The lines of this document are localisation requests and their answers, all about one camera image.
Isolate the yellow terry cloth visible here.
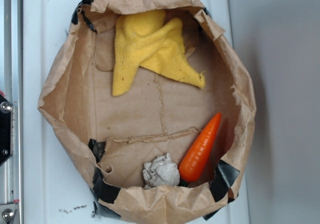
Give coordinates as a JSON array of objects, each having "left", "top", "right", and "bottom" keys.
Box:
[{"left": 112, "top": 9, "right": 205, "bottom": 97}]

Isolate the brown paper bag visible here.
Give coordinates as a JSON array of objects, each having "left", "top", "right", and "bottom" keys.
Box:
[{"left": 38, "top": 0, "right": 257, "bottom": 224}]

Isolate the crumpled white paper ball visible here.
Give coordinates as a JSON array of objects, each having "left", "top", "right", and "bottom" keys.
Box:
[{"left": 142, "top": 152, "right": 180, "bottom": 189}]

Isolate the orange plastic toy carrot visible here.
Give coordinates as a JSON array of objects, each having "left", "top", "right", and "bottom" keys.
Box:
[{"left": 178, "top": 112, "right": 222, "bottom": 187}]

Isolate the white plastic tray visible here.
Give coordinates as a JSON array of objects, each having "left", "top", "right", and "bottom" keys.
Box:
[{"left": 22, "top": 0, "right": 235, "bottom": 224}]

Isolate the black metal bracket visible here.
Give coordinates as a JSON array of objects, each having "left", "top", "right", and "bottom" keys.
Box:
[{"left": 0, "top": 91, "right": 13, "bottom": 166}]

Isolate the aluminium frame rail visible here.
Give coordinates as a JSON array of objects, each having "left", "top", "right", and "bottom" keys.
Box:
[{"left": 0, "top": 0, "right": 24, "bottom": 224}]

